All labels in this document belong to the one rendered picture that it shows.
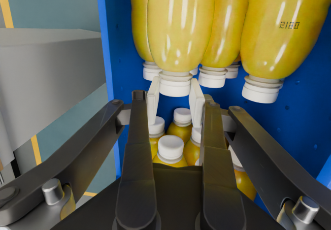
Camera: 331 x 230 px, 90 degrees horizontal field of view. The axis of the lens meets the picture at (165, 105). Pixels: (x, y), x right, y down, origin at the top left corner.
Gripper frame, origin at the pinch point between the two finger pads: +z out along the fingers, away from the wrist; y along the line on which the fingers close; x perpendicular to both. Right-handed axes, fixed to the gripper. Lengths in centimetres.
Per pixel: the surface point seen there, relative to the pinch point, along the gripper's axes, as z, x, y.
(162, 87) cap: 1.6, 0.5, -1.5
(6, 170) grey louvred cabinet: 100, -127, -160
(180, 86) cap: 1.1, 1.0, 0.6
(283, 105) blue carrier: 8.8, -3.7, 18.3
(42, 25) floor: 115, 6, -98
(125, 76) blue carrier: 8.2, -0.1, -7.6
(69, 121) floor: 115, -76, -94
